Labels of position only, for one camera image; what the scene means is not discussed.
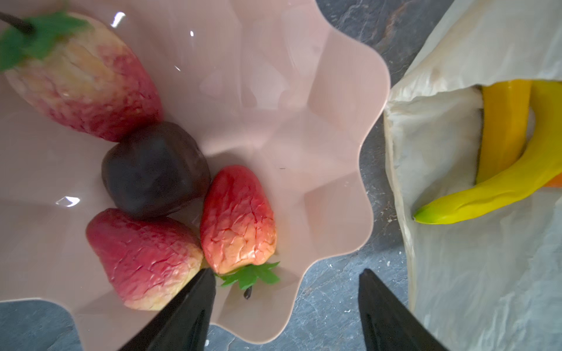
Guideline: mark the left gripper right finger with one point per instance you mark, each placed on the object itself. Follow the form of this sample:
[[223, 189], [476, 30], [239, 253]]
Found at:
[[386, 323]]

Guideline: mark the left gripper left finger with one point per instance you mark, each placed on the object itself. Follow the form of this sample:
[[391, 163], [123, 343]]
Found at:
[[183, 323]]

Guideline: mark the red apple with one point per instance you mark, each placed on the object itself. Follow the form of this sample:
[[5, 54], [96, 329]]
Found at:
[[146, 261]]

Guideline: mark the red strawberry bottom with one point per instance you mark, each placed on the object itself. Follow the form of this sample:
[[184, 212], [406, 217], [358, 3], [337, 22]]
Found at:
[[238, 230]]

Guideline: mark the red strawberry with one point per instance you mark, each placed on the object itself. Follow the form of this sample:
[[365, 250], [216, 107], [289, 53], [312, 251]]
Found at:
[[238, 230], [74, 70]]

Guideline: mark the banana print plastic bag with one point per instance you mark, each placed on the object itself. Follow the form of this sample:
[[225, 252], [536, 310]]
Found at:
[[491, 283]]

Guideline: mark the dark plum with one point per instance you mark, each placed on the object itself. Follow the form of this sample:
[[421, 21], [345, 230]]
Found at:
[[155, 171]]

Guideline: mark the orange fruit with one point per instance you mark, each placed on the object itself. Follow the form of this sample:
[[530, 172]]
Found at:
[[555, 182]]

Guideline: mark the small yellow green banana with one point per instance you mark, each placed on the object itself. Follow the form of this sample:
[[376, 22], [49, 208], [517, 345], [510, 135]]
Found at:
[[539, 164]]

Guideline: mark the long yellow banana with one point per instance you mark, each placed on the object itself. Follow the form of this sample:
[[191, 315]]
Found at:
[[504, 130]]

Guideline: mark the red strawberry top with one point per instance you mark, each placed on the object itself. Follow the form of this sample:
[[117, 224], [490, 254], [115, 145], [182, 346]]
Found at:
[[74, 70]]

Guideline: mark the pink fruit plate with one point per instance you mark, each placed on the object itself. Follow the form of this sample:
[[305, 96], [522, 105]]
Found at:
[[270, 85]]

